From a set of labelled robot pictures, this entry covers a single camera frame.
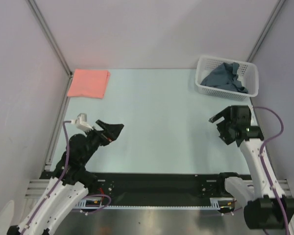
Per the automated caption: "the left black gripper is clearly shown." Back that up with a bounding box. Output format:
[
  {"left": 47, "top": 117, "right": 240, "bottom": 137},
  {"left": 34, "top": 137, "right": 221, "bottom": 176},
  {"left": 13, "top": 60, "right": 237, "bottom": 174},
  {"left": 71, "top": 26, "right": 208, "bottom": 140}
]
[{"left": 80, "top": 119, "right": 123, "bottom": 164}]

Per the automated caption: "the blue-grey t shirt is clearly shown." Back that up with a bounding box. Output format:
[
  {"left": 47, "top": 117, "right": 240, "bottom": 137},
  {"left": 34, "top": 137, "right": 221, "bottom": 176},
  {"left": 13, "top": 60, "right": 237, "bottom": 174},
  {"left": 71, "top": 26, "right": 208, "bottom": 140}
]
[{"left": 201, "top": 62, "right": 248, "bottom": 94}]

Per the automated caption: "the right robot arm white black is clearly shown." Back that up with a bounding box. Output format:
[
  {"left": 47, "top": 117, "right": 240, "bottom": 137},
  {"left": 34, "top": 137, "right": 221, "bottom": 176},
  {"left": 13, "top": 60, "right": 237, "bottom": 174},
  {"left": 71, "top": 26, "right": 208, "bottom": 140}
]
[{"left": 209, "top": 105, "right": 294, "bottom": 234}]

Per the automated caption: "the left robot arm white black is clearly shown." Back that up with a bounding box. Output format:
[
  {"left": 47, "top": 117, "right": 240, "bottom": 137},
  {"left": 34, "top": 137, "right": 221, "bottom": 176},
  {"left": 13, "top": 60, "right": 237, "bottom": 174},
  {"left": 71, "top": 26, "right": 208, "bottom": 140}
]
[{"left": 6, "top": 114, "right": 124, "bottom": 235}]

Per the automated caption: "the white plastic perforated basket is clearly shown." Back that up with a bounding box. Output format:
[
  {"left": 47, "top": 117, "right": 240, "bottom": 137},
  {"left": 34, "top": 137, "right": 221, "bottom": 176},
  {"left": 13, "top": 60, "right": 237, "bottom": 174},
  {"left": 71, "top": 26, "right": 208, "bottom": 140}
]
[{"left": 195, "top": 55, "right": 259, "bottom": 101}]

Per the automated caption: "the folded pink t shirt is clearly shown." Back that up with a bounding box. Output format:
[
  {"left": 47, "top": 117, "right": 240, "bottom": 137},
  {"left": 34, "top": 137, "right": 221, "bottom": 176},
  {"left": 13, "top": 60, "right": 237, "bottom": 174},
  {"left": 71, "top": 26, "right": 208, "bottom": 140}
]
[{"left": 67, "top": 69, "right": 110, "bottom": 99}]

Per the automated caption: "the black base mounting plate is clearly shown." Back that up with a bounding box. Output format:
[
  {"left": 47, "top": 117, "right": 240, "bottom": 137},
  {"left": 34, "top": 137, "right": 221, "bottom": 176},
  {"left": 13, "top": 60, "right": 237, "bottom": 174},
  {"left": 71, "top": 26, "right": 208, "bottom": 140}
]
[{"left": 89, "top": 173, "right": 230, "bottom": 207}]

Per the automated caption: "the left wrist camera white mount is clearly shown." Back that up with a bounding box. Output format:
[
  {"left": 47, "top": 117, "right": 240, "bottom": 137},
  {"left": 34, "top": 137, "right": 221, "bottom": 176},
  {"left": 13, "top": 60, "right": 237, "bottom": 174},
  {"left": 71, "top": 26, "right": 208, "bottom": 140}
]
[{"left": 70, "top": 113, "right": 93, "bottom": 133}]

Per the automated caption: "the white slotted cable duct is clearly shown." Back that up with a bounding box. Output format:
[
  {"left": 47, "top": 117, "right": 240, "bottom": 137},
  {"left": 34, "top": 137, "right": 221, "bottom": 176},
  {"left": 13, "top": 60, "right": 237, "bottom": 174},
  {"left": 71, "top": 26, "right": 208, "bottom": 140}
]
[{"left": 71, "top": 198, "right": 238, "bottom": 211}]

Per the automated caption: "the aluminium front rail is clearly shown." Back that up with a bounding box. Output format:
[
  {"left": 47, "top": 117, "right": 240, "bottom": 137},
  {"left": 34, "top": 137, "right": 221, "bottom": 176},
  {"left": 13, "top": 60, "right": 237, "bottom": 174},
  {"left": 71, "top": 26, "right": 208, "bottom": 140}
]
[{"left": 24, "top": 179, "right": 292, "bottom": 199}]

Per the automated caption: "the right aluminium frame post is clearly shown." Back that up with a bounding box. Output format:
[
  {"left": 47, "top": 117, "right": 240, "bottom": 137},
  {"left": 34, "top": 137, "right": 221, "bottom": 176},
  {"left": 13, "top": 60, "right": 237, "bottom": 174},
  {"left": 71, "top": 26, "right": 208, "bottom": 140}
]
[{"left": 246, "top": 0, "right": 287, "bottom": 62}]

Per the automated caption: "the aluminium frame post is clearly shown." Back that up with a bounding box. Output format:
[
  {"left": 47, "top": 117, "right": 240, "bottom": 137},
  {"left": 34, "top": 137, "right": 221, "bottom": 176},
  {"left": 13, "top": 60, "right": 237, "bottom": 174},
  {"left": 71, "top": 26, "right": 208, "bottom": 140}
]
[
  {"left": 25, "top": 0, "right": 73, "bottom": 78},
  {"left": 246, "top": 0, "right": 287, "bottom": 62}
]

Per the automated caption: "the left aluminium frame post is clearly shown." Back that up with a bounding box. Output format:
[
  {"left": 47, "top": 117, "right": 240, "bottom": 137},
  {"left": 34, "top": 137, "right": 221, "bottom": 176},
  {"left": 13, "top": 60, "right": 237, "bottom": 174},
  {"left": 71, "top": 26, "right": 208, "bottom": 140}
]
[{"left": 25, "top": 0, "right": 73, "bottom": 78}]

